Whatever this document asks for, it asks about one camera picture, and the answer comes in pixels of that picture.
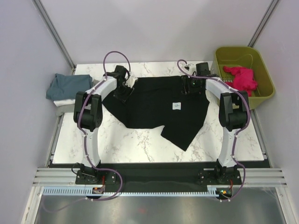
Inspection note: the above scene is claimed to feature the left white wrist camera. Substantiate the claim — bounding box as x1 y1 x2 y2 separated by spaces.
125 76 138 88

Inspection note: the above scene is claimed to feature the black t shirt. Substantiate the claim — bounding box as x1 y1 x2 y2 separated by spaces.
103 76 209 151

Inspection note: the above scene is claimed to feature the left aluminium corner post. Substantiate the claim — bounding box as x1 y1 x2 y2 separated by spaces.
32 0 76 71

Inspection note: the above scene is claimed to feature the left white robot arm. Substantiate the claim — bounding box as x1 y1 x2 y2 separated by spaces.
73 65 135 183

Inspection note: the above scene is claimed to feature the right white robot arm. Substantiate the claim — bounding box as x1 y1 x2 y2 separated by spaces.
177 59 250 184

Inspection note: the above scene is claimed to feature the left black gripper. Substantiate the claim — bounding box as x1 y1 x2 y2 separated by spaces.
114 83 135 105

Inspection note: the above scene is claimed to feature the purple cable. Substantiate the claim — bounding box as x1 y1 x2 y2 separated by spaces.
177 59 252 203
42 50 131 212

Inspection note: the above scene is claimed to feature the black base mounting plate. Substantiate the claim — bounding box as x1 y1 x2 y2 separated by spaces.
75 162 242 192

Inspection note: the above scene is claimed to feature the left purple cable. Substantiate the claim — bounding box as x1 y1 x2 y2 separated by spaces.
42 50 131 212

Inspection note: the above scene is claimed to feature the olive green plastic tub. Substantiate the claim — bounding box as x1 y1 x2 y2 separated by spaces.
212 46 275 110

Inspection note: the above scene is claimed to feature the aluminium corner post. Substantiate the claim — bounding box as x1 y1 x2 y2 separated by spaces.
32 0 76 71
247 0 281 48

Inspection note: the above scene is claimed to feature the folded white t shirt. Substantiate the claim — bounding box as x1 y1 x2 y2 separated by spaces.
53 99 75 107

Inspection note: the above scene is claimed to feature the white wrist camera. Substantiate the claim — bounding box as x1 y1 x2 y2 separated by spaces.
125 76 138 88
184 63 194 71

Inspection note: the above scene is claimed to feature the pink t shirt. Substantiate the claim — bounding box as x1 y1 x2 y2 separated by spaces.
223 66 258 97

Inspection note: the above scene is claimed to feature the folded teal t shirt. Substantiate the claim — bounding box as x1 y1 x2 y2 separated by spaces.
46 73 93 101

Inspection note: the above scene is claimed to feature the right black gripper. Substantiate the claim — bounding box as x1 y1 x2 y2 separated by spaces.
181 74 201 95

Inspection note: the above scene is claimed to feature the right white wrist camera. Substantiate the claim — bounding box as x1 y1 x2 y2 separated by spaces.
184 63 194 71

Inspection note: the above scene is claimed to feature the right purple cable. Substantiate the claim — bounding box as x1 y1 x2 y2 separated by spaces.
177 59 252 203

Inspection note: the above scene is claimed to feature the white slotted cable duct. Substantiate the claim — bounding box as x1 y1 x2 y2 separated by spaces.
43 186 232 197

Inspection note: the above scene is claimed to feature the aluminium frame rail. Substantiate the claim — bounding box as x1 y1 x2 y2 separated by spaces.
33 168 287 187

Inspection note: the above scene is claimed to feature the right aluminium corner post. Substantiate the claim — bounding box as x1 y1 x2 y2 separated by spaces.
247 0 281 48

